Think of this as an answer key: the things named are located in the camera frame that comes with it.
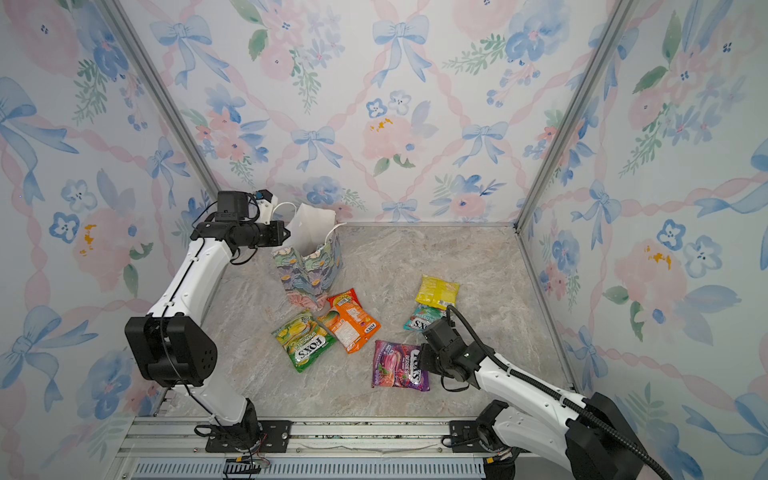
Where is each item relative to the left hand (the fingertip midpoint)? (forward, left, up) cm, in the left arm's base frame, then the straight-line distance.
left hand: (290, 229), depth 85 cm
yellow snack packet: (-8, -44, -20) cm, 49 cm away
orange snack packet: (-18, -16, -22) cm, 32 cm away
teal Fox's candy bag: (-15, -39, -22) cm, 47 cm away
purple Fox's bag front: (-31, -30, -22) cm, 49 cm away
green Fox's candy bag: (-23, -3, -23) cm, 32 cm away
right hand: (-28, -38, -23) cm, 52 cm away
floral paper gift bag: (-10, -8, 0) cm, 13 cm away
